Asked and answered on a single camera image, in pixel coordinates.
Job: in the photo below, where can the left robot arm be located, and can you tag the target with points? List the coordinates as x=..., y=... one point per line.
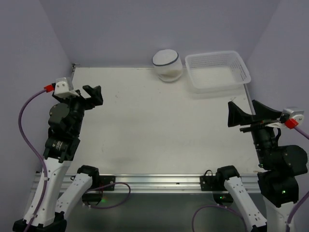
x=48, y=212

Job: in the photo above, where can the aluminium front rail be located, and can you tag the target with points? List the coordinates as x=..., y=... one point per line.
x=158, y=183

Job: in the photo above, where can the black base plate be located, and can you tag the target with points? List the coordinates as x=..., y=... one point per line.
x=96, y=197
x=209, y=182

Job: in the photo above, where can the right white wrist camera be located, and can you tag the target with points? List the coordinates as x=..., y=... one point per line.
x=290, y=118

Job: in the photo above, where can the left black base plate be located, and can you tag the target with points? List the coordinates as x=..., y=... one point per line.
x=96, y=197

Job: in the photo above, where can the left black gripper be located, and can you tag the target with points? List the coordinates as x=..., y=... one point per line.
x=84, y=102

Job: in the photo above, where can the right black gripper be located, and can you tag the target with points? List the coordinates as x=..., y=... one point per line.
x=254, y=124

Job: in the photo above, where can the white mesh laundry bag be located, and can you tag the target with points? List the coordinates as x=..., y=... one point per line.
x=167, y=65

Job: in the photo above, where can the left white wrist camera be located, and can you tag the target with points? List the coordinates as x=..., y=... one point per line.
x=64, y=88

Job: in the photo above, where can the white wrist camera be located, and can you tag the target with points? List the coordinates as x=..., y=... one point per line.
x=290, y=118
x=64, y=88

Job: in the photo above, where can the white plastic perforated basket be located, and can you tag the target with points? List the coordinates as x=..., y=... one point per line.
x=216, y=71

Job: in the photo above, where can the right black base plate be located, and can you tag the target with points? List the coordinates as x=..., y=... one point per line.
x=209, y=182

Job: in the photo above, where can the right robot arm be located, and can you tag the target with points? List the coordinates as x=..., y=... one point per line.
x=281, y=164

